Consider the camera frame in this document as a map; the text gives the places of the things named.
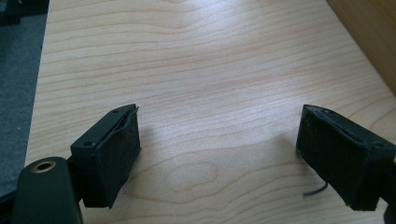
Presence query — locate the dark object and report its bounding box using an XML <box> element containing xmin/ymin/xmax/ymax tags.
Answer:
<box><xmin>0</xmin><ymin>0</ymin><xmax>50</xmax><ymax>26</ymax></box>

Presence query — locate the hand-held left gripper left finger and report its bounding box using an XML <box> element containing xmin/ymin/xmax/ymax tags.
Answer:
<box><xmin>70</xmin><ymin>104</ymin><xmax>142</xmax><ymax>209</ymax></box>

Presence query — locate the brown wooden panel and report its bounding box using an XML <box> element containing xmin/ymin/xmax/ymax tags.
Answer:
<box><xmin>325</xmin><ymin>0</ymin><xmax>396</xmax><ymax>96</ymax></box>

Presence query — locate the thin black thread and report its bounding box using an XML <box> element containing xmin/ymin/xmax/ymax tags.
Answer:
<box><xmin>303</xmin><ymin>182</ymin><xmax>329</xmax><ymax>198</ymax></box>

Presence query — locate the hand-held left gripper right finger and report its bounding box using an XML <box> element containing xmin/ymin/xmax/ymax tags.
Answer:
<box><xmin>295</xmin><ymin>104</ymin><xmax>396</xmax><ymax>212</ymax></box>

